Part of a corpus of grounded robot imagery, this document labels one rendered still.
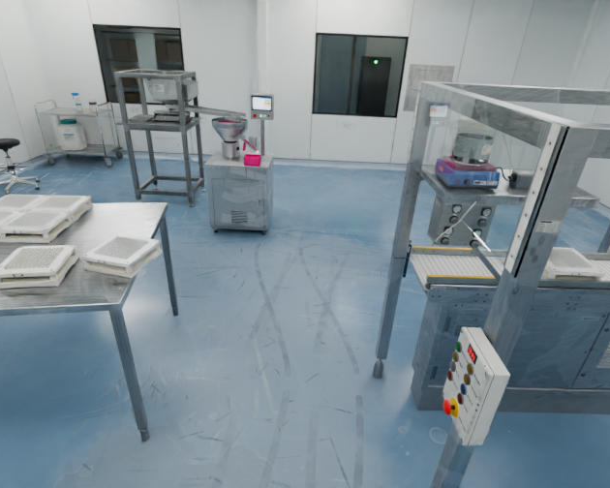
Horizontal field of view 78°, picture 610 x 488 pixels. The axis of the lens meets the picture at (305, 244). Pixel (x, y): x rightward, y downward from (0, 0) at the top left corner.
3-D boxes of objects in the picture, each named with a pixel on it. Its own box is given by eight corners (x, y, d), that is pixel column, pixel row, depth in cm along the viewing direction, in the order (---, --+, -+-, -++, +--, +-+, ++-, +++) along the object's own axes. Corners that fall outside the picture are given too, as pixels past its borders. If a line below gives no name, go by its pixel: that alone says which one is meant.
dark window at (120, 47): (106, 102, 618) (92, 23, 566) (106, 102, 619) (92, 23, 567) (188, 106, 617) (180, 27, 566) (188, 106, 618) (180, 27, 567)
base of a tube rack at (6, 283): (-7, 289, 157) (-9, 284, 156) (23, 259, 178) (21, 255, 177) (58, 286, 161) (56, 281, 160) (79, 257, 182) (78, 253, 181)
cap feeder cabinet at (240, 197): (209, 233, 406) (203, 165, 371) (221, 213, 457) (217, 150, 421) (268, 236, 406) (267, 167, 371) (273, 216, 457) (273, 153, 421)
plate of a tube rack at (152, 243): (80, 259, 170) (79, 256, 169) (116, 236, 192) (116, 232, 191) (129, 268, 166) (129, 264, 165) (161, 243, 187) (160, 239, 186)
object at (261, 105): (251, 156, 404) (249, 94, 375) (252, 154, 413) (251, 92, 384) (272, 157, 404) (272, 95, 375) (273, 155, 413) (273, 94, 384)
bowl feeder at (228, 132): (210, 160, 385) (207, 122, 368) (218, 151, 417) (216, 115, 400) (258, 163, 385) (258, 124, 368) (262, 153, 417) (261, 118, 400)
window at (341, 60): (312, 113, 618) (316, 32, 564) (312, 113, 619) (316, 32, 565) (396, 117, 618) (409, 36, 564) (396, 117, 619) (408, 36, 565)
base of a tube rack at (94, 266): (83, 269, 173) (82, 264, 171) (118, 245, 194) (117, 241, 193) (131, 278, 168) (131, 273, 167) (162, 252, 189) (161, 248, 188)
